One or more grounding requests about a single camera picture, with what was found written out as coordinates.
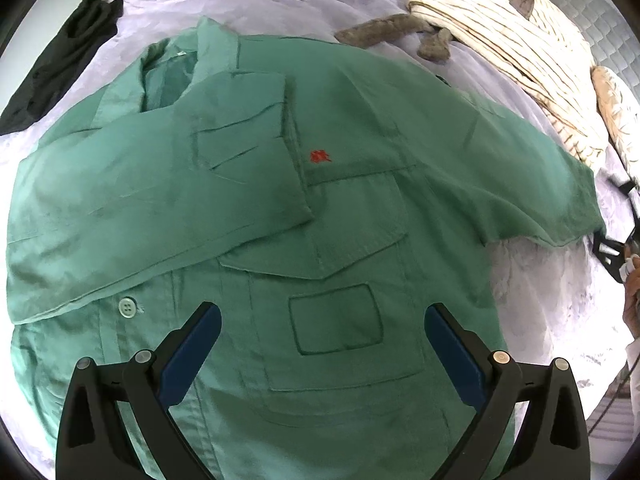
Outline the short brown fur strip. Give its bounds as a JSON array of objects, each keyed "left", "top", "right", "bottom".
[{"left": 417, "top": 27, "right": 453, "bottom": 63}]

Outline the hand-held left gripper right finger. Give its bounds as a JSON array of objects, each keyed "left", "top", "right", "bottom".
[{"left": 424, "top": 302, "right": 591, "bottom": 480}]

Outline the person's right hand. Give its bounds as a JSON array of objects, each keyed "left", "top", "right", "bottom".
[{"left": 619, "top": 254, "right": 640, "bottom": 337}]

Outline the beige knitted garment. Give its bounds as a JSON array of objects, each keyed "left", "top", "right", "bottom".
[{"left": 334, "top": 14, "right": 433, "bottom": 50}]

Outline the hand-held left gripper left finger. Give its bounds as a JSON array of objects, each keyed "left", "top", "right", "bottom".
[{"left": 55, "top": 301, "right": 222, "bottom": 480}]

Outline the grey quilted mattress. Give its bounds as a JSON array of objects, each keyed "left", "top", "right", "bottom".
[{"left": 505, "top": 0, "right": 640, "bottom": 92}]

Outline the lavender bed sheet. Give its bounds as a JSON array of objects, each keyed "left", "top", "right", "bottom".
[{"left": 0, "top": 0, "right": 640, "bottom": 480}]

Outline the black cloth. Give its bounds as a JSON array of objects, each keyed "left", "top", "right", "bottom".
[{"left": 0, "top": 0, "right": 124, "bottom": 136}]

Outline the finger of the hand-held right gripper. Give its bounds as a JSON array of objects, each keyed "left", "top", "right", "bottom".
[{"left": 591, "top": 231, "right": 627, "bottom": 281}]

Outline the cream striped sweater brown trim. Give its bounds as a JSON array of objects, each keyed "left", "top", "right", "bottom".
[{"left": 406, "top": 0, "right": 608, "bottom": 171}]

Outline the gold patterned pillow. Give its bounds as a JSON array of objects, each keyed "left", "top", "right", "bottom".
[{"left": 591, "top": 66, "right": 640, "bottom": 181}]

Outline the green shirt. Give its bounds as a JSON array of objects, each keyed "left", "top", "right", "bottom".
[{"left": 5, "top": 16, "right": 608, "bottom": 480}]

